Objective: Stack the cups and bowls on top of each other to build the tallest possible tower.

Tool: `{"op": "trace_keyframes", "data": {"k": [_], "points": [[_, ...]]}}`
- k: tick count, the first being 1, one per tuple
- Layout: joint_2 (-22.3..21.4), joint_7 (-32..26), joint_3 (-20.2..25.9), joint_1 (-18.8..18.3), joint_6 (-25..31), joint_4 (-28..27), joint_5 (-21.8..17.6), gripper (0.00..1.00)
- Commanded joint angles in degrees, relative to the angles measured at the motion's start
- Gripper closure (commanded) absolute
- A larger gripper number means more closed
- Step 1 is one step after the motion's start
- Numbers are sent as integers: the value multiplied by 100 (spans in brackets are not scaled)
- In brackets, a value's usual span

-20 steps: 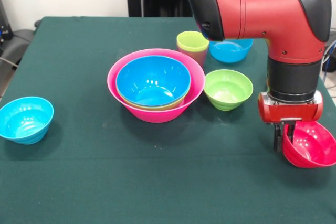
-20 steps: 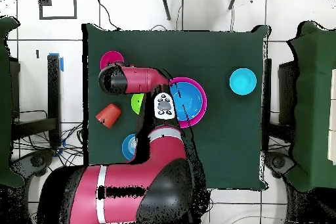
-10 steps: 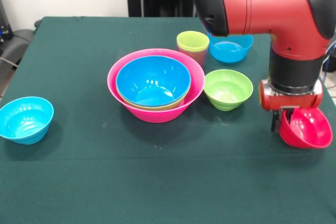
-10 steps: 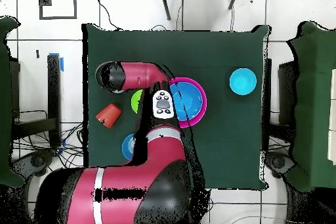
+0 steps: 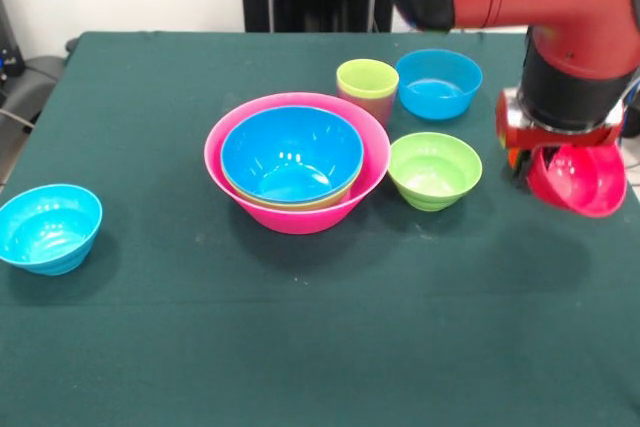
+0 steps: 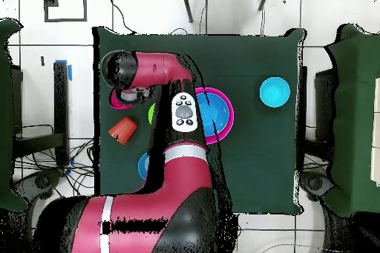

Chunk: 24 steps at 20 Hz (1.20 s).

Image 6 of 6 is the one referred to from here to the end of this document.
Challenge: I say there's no small red-pink bowl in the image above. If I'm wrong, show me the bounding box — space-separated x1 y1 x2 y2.
109 89 139 111

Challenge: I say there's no large blue bowl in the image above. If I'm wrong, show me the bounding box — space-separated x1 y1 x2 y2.
195 92 232 137

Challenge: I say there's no large pink bowl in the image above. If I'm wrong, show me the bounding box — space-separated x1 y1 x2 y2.
194 87 235 146

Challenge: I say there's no orange cup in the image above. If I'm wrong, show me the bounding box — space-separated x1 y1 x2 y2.
108 116 139 146

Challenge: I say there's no medium blue bowl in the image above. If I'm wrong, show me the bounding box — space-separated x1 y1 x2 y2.
137 152 150 181

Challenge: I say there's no green covered side table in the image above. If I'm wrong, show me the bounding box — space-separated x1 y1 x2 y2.
325 24 380 217
0 18 27 212

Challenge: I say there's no black wheel base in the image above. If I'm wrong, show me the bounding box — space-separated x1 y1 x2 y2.
299 169 333 200
17 169 60 200

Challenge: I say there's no dark green table cloth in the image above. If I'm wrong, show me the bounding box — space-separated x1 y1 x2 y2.
94 26 305 215

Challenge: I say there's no small light blue bowl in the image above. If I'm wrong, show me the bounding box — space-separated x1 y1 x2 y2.
259 76 292 108

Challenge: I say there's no tangle of black cables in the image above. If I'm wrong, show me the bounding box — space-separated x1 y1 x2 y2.
14 123 99 197

